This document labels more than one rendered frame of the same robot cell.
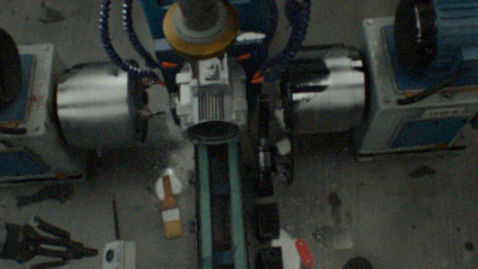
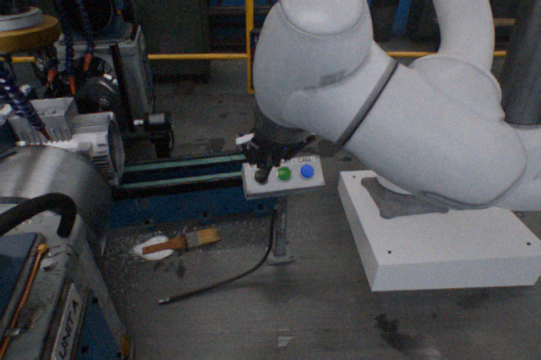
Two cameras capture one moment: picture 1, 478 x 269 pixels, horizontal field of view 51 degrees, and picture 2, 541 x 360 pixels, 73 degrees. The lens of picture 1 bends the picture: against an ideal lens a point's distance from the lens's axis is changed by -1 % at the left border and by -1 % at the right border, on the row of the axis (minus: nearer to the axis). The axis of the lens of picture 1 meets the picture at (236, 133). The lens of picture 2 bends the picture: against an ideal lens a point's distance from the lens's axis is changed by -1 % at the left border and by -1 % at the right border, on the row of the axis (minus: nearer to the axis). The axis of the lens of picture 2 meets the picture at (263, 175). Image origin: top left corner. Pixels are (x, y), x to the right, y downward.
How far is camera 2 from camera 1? 1.29 m
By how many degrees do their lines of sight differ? 63
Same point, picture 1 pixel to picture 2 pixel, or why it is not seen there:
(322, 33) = not seen: hidden behind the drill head
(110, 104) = (57, 161)
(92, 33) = not seen: outside the picture
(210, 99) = (84, 118)
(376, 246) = (221, 129)
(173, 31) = (10, 30)
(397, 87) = (120, 38)
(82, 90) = (16, 180)
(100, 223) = (201, 310)
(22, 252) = not seen: hidden behind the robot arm
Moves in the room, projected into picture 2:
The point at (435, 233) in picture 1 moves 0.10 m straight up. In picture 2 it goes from (212, 111) to (210, 90)
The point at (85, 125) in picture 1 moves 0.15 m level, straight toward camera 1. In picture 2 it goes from (77, 198) to (152, 164)
